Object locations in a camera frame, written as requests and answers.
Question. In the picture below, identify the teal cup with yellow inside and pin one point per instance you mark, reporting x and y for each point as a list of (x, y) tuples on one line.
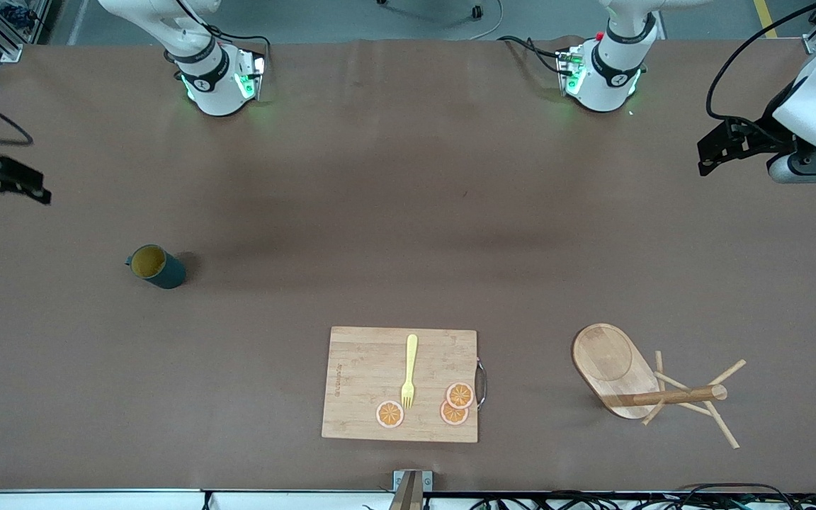
[(166, 273)]

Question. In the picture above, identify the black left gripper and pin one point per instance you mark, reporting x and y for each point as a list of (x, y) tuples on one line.
[(762, 137)]

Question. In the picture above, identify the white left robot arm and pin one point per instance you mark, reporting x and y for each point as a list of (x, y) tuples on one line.
[(610, 78)]

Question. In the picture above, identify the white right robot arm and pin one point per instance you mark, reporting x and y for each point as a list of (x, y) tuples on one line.
[(213, 85)]

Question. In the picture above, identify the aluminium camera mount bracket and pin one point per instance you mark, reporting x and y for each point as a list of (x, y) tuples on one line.
[(411, 485)]

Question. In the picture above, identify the yellow plastic fork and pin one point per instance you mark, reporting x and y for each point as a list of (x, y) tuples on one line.
[(411, 354)]

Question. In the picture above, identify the orange slice toy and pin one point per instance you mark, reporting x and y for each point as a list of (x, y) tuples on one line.
[(460, 394), (390, 414), (452, 416)]

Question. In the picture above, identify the bamboo cutting board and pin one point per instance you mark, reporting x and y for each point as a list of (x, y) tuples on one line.
[(365, 375)]

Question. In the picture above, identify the wooden cup rack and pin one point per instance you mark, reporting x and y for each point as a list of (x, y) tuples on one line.
[(606, 361)]

